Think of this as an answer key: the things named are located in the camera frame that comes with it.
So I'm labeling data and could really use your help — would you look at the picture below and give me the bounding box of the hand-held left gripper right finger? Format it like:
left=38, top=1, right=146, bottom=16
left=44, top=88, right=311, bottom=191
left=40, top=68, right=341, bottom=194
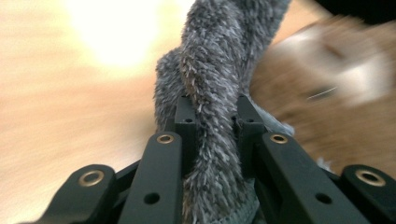
left=233, top=93, right=266, bottom=179

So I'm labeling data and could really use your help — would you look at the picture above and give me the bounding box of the grey fluffy cloth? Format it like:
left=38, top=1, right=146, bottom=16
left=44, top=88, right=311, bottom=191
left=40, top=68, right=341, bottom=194
left=153, top=0, right=295, bottom=224

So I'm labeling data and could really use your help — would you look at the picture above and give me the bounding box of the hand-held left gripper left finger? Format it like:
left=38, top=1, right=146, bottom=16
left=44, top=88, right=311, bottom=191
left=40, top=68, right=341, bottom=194
left=172, top=94, right=198, bottom=179

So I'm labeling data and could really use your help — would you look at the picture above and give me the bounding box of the brown teddy bear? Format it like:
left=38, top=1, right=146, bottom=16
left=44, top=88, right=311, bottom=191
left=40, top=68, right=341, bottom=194
left=248, top=15, right=396, bottom=179

